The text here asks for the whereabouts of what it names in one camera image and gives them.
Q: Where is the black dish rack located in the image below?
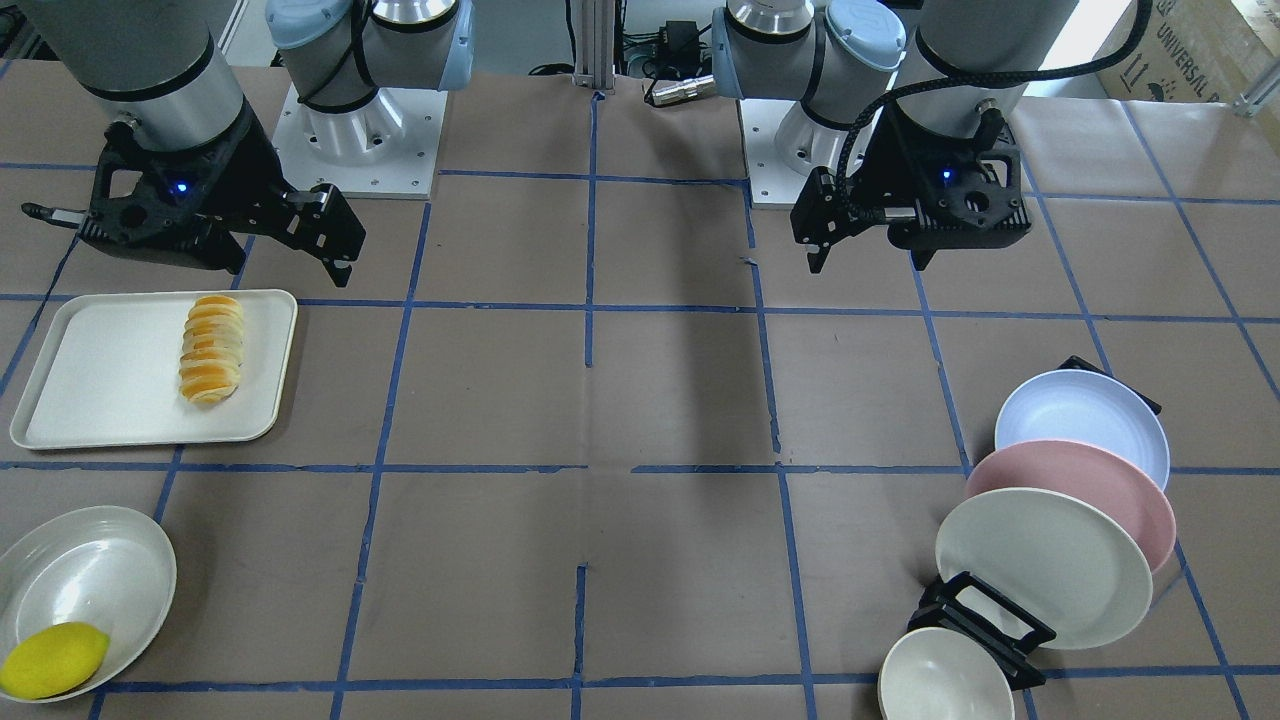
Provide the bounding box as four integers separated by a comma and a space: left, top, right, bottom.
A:
909, 356, 1108, 689

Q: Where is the black braided cable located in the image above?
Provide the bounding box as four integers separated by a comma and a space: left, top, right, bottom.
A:
836, 0, 1155, 217

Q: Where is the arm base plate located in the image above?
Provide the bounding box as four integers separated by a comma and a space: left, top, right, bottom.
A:
740, 99, 847, 210
273, 87, 449, 200

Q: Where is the black power adapter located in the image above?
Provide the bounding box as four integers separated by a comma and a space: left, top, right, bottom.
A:
655, 20, 701, 65

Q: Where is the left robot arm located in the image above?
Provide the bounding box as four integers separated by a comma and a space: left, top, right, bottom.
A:
710, 1, 1075, 273

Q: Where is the cardboard box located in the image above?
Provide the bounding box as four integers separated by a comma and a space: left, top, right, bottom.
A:
1097, 1, 1279, 102

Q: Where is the pink plate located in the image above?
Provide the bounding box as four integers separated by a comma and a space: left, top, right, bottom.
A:
965, 439, 1178, 573

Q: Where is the blue plate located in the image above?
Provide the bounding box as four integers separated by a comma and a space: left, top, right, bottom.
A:
995, 369, 1171, 491

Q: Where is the small cream bowl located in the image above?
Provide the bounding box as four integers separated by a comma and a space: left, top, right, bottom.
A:
877, 626, 1015, 719

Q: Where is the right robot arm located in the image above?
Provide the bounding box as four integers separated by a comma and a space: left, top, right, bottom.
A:
19, 1, 474, 287

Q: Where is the cream plate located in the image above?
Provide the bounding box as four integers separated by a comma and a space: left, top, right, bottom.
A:
934, 488, 1153, 650

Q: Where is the white rectangular tray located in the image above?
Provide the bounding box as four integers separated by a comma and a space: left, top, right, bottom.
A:
10, 290, 298, 450

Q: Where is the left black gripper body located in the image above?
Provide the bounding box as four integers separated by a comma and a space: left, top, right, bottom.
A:
881, 100, 1032, 272

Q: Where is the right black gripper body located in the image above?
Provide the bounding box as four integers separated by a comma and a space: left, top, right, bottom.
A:
78, 111, 301, 274

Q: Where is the yellow lemon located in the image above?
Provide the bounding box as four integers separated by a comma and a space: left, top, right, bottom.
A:
1, 621, 111, 701

